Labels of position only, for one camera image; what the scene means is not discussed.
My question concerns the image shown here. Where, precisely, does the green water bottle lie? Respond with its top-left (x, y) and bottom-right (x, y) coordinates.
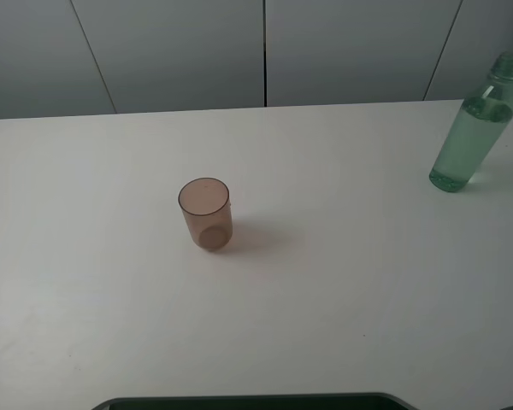
top-left (428, 52), bottom-right (513, 192)

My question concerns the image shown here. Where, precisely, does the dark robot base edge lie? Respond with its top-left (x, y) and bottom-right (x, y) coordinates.
top-left (91, 392), bottom-right (415, 410)

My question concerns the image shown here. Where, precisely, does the pink translucent plastic cup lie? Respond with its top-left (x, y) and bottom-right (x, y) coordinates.
top-left (178, 178), bottom-right (233, 251)

